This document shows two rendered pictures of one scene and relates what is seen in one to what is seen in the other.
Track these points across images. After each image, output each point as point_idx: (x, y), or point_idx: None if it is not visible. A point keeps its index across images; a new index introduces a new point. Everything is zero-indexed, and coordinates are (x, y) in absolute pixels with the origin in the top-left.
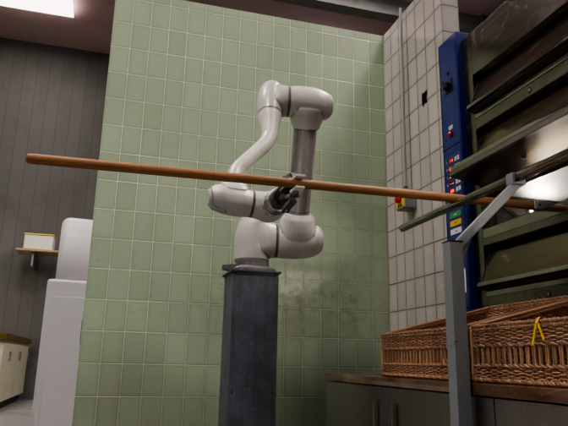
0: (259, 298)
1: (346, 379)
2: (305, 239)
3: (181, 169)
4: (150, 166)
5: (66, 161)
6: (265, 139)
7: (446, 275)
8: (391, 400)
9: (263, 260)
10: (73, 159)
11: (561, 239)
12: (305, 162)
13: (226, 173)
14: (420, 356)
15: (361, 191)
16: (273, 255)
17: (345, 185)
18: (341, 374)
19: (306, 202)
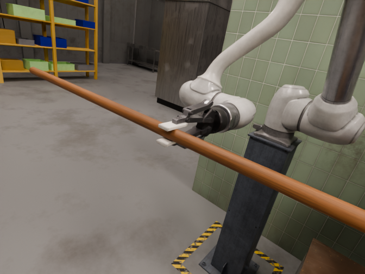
0: (265, 163)
1: (299, 273)
2: (329, 129)
3: (81, 92)
4: (67, 86)
5: (38, 75)
6: (268, 20)
7: None
8: None
9: (281, 133)
10: (41, 74)
11: None
12: (349, 42)
13: (106, 104)
14: None
15: (257, 181)
16: (296, 130)
17: (228, 161)
18: (310, 257)
19: (342, 91)
